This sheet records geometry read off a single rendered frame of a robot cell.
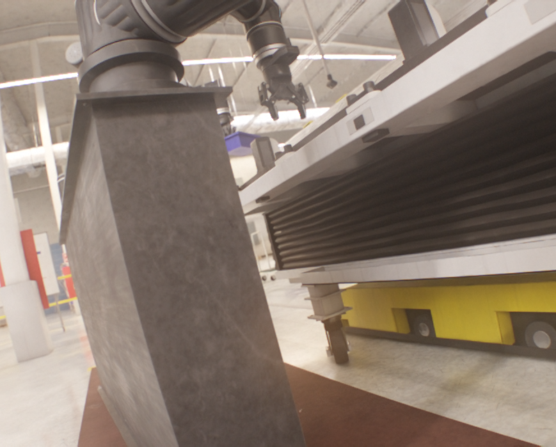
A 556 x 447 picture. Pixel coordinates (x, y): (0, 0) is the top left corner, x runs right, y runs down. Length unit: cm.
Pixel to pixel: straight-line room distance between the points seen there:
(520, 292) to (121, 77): 122
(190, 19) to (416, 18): 47
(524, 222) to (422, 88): 46
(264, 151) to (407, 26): 88
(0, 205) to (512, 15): 516
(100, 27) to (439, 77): 68
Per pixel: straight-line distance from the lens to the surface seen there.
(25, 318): 508
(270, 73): 108
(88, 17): 95
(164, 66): 87
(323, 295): 170
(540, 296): 130
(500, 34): 72
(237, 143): 210
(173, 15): 83
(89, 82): 89
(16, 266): 517
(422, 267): 113
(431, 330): 172
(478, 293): 142
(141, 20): 85
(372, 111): 92
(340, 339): 169
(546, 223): 105
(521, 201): 107
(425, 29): 92
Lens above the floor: 57
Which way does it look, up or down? 2 degrees up
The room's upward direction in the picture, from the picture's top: 15 degrees counter-clockwise
